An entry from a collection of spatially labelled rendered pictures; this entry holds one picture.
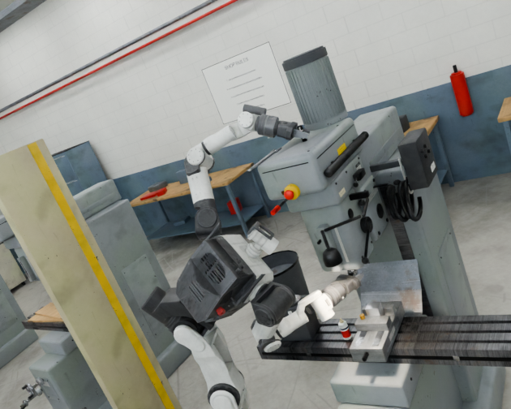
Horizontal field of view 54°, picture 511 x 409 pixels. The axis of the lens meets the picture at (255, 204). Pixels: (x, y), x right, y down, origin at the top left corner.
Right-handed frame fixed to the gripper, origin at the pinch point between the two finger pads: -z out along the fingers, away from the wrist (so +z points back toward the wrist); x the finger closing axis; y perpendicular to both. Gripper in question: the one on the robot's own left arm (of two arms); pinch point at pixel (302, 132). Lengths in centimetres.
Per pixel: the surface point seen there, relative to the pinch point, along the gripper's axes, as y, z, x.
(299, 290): -178, 1, -155
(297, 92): 12.1, 7.5, -17.2
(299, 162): -4.5, -4.5, 23.0
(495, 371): -128, -125, -54
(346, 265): -50, -30, 9
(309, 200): -23.1, -9.6, 12.1
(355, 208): -27.8, -28.3, -0.8
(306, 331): -97, -19, -2
